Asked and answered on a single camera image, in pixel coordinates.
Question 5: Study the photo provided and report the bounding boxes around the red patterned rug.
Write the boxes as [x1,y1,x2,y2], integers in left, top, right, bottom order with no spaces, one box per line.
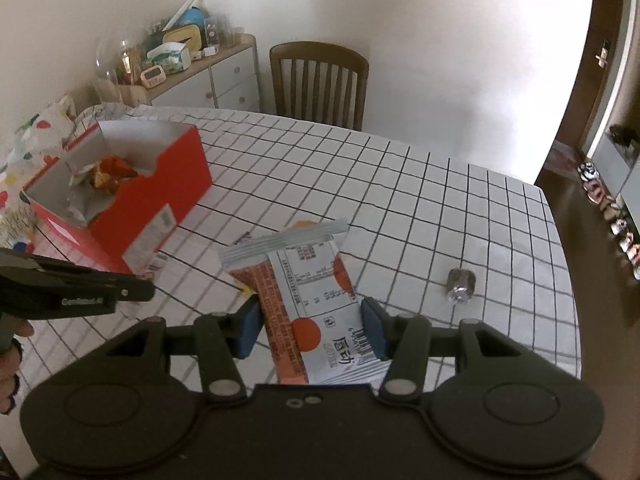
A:
[547,140,584,172]

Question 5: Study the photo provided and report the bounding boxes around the yellow liquid bottle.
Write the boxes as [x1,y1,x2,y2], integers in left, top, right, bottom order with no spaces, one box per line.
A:
[120,40,142,84]

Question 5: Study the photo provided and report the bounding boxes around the red cardboard box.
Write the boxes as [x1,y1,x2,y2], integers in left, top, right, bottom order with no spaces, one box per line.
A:
[22,120,213,275]

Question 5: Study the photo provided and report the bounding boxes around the row of shoes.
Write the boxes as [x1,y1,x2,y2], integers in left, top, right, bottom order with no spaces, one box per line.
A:
[577,160,640,281]

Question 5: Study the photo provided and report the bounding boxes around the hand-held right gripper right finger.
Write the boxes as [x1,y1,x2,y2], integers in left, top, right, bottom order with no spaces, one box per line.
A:
[361,297,521,403]

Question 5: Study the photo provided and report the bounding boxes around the balloon print gift bag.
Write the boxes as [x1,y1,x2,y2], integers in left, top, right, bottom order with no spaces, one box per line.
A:
[0,95,76,256]

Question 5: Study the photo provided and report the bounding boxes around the yellow teal box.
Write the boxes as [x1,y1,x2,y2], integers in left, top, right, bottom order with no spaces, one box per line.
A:
[162,25,203,49]

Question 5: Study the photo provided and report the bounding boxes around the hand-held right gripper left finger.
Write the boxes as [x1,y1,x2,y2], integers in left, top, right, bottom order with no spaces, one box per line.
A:
[102,302,264,403]

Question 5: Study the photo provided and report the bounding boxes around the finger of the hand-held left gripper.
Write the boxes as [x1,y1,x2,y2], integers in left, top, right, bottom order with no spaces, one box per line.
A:
[0,247,155,306]

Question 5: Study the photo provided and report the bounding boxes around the white wooden sideboard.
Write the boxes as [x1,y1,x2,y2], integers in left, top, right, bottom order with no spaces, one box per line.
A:
[117,34,261,113]

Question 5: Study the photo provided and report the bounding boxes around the white and red snack packet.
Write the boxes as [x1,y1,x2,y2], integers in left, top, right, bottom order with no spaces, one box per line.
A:
[67,162,103,223]

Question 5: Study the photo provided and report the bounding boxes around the wooden dining chair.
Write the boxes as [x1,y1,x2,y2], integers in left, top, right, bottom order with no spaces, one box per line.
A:
[269,41,370,131]

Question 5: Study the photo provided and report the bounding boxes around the white and orange snack packet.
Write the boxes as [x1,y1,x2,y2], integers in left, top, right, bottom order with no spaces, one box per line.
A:
[218,217,396,386]

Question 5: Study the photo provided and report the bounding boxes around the checked tablecloth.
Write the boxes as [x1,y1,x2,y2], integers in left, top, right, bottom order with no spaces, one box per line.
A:
[0,102,583,386]

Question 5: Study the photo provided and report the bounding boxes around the tissue pack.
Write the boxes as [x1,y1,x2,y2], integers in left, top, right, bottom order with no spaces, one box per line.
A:
[147,42,193,75]

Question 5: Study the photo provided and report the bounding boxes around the clear glass jars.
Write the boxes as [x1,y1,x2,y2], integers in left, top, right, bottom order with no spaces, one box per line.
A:
[202,12,237,46]

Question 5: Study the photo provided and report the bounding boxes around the glass dome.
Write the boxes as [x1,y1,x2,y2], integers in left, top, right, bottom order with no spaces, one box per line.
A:
[95,35,132,81]

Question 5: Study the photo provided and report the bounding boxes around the white hallway cabinet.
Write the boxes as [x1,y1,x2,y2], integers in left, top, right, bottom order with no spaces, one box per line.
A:
[585,125,640,211]

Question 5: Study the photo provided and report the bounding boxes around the person's left hand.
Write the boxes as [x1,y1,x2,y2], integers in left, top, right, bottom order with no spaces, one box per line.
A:
[0,317,36,416]

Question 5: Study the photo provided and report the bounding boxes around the brown door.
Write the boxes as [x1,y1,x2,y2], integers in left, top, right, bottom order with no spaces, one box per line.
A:
[534,0,627,186]

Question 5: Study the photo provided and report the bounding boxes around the small foil-wrapped candy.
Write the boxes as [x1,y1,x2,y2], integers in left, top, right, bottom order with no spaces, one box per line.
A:
[446,268,477,307]

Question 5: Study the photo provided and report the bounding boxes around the clear drinking glass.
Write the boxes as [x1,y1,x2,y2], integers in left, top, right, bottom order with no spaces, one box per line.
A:
[95,74,123,106]

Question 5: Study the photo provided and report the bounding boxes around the red snack bag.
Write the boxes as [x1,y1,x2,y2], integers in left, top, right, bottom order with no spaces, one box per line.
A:
[90,155,139,194]

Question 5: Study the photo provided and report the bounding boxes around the white stick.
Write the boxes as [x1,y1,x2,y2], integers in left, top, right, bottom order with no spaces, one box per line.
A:
[160,0,197,31]

